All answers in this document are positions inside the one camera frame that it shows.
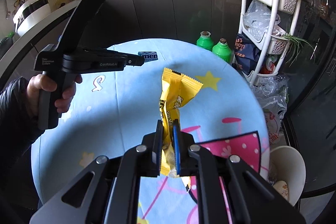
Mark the blue white small box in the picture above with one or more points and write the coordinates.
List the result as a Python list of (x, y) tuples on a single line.
[(150, 56)]

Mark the crumpled clear plastic bag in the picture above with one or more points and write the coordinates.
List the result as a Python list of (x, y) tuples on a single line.
[(273, 98)]

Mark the white red printed bag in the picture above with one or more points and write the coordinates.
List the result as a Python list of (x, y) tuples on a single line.
[(273, 127)]

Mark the white rice cooker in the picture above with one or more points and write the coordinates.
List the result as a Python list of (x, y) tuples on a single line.
[(31, 12)]

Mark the white round bin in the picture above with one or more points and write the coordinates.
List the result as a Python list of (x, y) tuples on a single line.
[(288, 161)]

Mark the person's left forearm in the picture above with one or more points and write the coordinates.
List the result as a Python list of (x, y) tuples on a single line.
[(13, 113)]

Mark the dark blue bag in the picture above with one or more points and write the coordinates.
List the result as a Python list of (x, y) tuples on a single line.
[(245, 56)]

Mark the glass sliding door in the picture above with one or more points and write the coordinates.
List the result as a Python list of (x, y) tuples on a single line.
[(315, 29)]

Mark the person's left hand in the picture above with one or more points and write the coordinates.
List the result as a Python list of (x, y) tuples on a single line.
[(46, 82)]

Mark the white orange printed cup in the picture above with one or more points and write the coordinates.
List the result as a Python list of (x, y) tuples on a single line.
[(281, 188)]

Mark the green spider plant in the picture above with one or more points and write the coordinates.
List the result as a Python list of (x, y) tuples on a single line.
[(292, 39)]

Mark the clear plastic bag bundle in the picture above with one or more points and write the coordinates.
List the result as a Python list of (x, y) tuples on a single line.
[(256, 19)]

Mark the kitchen counter dark cabinets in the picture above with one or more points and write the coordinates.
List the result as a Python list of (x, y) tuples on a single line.
[(157, 8)]

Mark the round table, blue cartoon cloth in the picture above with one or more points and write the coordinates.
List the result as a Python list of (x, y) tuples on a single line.
[(118, 113)]

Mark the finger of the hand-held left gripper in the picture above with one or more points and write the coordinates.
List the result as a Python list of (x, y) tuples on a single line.
[(135, 60)]

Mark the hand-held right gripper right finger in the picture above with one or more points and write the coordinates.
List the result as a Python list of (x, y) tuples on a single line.
[(176, 153)]

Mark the green plastic bottle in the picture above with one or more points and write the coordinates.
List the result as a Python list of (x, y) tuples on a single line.
[(205, 42), (221, 50)]

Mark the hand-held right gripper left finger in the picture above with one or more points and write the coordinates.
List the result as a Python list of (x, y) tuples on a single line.
[(158, 153)]

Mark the yellow snack wrapper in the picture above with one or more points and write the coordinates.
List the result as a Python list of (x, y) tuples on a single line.
[(174, 87)]

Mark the red white packet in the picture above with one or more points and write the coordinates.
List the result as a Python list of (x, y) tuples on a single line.
[(269, 66)]

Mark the white storage rack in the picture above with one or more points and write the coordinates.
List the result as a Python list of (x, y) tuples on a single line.
[(287, 2)]

